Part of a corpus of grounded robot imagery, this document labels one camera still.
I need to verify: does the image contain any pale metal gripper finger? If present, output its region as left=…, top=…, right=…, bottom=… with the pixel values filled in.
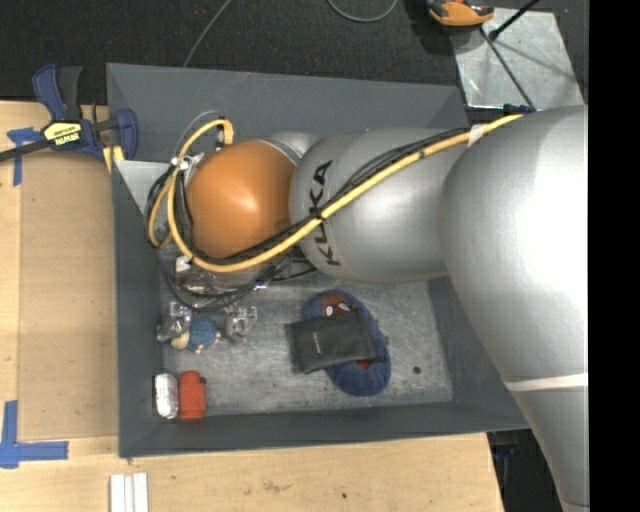
left=223, top=305, right=259, bottom=345
left=155, top=301, right=194, bottom=345

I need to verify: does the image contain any grey metal bin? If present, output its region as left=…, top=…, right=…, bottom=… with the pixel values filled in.
left=105, top=62, right=532, bottom=459

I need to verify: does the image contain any blue and red plush slipper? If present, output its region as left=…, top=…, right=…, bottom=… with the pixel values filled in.
left=301, top=289, right=393, bottom=398

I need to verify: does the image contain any blue and tan toy figure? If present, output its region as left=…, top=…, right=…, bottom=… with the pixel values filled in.
left=171, top=316, right=223, bottom=355

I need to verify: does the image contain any pale wood flat board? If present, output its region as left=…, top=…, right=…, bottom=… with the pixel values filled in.
left=17, top=153, right=122, bottom=442

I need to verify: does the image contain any white and silver cylinder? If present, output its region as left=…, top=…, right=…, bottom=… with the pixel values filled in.
left=154, top=372, right=180, bottom=421

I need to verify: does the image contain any black fabric pouch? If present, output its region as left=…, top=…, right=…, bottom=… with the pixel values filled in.
left=283, top=310, right=378, bottom=376

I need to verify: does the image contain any red cylinder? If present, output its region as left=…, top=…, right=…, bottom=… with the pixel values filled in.
left=177, top=370, right=208, bottom=421

